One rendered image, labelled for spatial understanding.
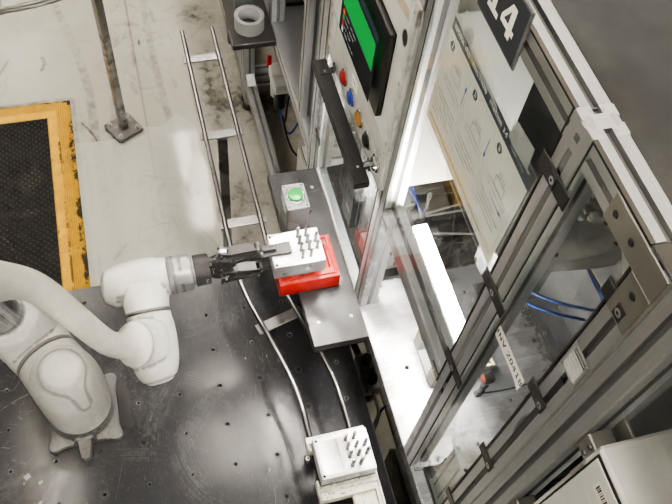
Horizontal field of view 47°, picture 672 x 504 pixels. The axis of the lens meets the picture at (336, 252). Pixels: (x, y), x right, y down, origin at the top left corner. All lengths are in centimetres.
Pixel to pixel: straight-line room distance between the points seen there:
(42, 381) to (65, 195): 155
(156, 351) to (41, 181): 173
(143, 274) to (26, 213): 155
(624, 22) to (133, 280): 119
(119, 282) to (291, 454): 62
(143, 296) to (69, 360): 23
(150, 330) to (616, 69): 116
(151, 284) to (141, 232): 138
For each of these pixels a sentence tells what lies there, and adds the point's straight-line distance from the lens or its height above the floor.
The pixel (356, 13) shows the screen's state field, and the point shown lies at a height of 166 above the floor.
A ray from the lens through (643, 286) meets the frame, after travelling 80.
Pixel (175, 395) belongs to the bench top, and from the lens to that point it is 209.
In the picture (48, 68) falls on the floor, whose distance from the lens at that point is 382.
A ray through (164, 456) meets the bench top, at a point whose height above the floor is 68.
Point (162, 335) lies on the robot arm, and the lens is 177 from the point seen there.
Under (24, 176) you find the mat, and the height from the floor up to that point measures 1.
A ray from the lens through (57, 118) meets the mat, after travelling 359.
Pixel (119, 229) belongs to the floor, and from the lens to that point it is 319.
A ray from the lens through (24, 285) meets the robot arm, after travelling 155.
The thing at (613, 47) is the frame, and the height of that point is 201.
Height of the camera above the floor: 261
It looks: 57 degrees down
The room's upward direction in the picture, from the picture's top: 9 degrees clockwise
